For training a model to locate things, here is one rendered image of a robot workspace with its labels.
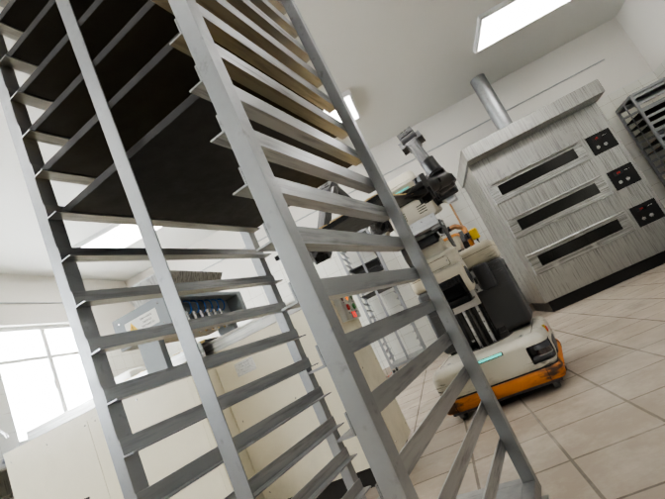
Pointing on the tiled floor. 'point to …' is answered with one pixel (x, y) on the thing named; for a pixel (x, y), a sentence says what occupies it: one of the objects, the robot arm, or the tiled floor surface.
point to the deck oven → (564, 201)
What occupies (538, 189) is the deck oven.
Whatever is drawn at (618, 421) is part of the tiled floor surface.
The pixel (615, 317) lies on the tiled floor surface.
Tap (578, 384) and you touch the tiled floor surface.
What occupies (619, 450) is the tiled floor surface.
